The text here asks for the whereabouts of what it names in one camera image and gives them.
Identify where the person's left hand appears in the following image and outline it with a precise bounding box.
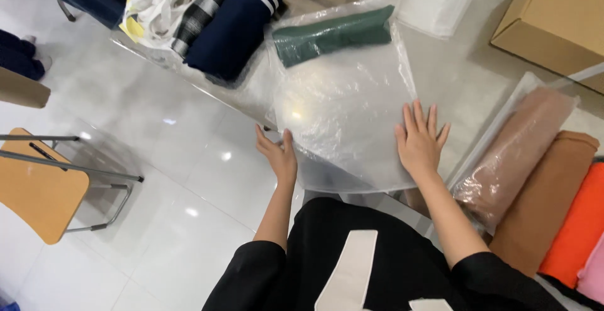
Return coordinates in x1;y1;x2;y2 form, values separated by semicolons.
255;124;298;186

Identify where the person's right hand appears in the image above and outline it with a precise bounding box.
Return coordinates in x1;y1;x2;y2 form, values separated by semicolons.
394;99;452;178

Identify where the large clear plastic bag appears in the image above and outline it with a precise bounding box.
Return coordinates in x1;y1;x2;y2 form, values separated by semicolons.
265;0;420;194

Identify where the tan cloth in plastic bag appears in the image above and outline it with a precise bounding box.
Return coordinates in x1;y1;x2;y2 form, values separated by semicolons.
446;71;580;235

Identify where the person's black shirt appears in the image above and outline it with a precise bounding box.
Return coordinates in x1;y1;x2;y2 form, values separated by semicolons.
202;197;569;311

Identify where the green folded cloth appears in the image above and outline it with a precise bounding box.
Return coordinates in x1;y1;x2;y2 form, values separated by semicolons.
272;4;395;68

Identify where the brown folded cloth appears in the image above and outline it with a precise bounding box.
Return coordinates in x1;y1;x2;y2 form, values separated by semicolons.
489;131;600;279

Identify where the navy cloth with white stripes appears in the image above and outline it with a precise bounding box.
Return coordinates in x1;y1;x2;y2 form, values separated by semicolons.
184;0;287;83

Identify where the black grey plaid cloth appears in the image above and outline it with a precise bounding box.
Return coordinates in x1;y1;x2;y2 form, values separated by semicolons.
171;0;242;59

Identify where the orange folded cloth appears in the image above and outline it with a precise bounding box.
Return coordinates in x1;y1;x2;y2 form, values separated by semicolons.
538;161;604;289

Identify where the large cardboard box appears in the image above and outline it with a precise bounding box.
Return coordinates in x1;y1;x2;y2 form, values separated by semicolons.
490;0;604;95

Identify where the yellow paper sheet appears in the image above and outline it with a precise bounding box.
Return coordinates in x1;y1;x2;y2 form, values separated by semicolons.
118;0;146;43

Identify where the pink folded cloth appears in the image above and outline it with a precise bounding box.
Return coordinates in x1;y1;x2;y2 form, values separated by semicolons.
576;245;604;305

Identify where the tan board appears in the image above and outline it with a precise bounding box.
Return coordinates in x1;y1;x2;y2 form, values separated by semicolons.
0;67;52;110

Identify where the white fabric straps bundle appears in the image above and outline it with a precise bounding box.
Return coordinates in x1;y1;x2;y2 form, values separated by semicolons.
122;0;201;49

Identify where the wooden chair with metal frame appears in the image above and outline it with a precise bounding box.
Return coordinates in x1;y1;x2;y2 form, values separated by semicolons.
0;128;145;246

